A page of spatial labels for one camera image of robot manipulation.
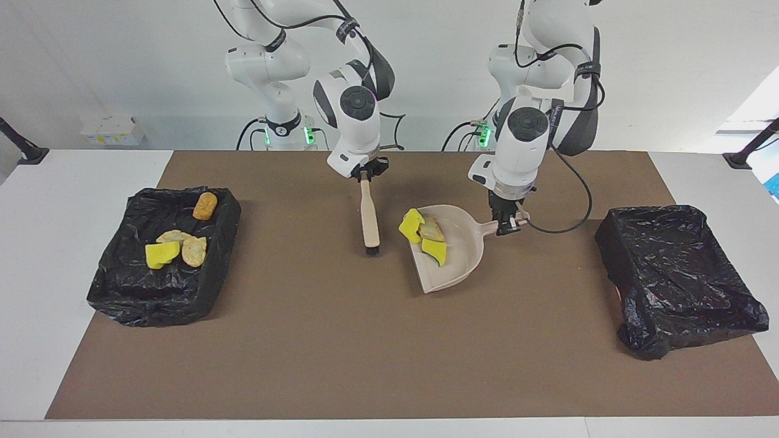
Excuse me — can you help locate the beige hand brush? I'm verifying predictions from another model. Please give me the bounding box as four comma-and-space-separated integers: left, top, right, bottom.
359, 170, 382, 257

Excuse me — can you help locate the beige plastic dustpan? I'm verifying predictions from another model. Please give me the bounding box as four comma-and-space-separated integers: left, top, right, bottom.
405, 204, 531, 294

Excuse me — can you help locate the notched yellow sponge piece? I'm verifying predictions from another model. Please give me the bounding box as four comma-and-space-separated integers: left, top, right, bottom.
398, 208, 426, 245

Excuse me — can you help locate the yellow green sponge piece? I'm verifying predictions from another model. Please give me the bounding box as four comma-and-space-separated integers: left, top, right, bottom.
421, 238, 449, 268

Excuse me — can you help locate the brown bread roll toy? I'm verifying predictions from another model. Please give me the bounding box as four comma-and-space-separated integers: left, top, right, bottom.
192, 192, 218, 221

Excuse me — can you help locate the orange striped croissant toy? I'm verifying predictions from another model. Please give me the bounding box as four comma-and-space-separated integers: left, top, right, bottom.
181, 236, 208, 268

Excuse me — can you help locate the rounded yellow sponge piece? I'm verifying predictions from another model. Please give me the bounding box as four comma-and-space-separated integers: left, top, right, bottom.
145, 242, 181, 270

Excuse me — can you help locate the black bag lined bin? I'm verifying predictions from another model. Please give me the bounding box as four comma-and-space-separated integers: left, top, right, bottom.
86, 186, 242, 328
595, 204, 770, 361

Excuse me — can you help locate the brown table mat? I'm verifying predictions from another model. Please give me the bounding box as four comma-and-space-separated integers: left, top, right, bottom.
44, 150, 779, 420

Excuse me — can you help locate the white box stack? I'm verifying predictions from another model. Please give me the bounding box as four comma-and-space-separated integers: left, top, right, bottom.
79, 113, 147, 147

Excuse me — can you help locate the black left base cable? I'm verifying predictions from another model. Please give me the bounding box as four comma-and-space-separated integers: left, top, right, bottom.
441, 119, 487, 151

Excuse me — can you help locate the black base cable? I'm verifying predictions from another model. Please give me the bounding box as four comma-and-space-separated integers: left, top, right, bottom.
441, 119, 487, 151
236, 117, 268, 151

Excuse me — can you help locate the dark left arm cable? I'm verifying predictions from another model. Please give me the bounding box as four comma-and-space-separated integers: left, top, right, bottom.
514, 0, 607, 235

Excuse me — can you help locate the black right base cable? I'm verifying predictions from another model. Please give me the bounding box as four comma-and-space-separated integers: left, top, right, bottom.
236, 117, 268, 151

